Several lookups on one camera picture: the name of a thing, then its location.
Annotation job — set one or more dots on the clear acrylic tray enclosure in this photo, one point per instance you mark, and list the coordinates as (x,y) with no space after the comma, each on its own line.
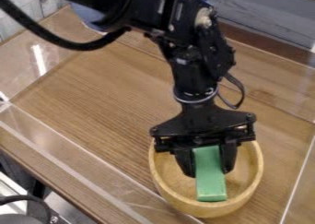
(78,109)

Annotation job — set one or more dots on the brown wooden bowl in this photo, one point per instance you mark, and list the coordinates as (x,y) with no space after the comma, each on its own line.
(178,188)

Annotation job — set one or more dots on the green rectangular block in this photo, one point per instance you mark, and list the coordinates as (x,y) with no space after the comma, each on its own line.
(211,188)

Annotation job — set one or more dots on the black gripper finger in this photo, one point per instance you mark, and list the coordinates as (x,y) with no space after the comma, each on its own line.
(229,153)
(186,160)

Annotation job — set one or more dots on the black metal table bracket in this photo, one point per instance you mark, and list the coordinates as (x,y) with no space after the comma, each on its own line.
(40,210)

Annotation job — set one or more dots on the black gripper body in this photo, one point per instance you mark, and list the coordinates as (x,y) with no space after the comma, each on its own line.
(203,124)

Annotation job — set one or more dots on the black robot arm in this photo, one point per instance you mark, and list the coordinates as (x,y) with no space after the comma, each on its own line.
(183,28)

